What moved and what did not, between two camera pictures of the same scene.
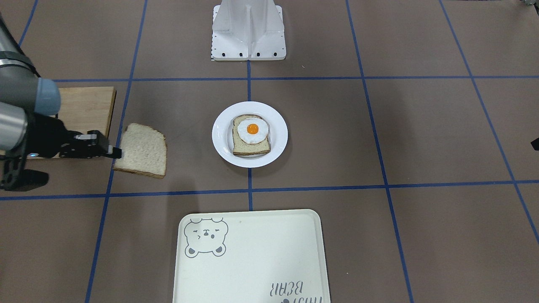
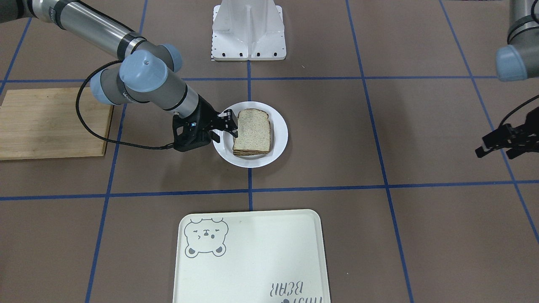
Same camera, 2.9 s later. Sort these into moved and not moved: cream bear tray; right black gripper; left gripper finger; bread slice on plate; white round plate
Moved: left gripper finger; right black gripper
Not moved: white round plate; bread slice on plate; cream bear tray
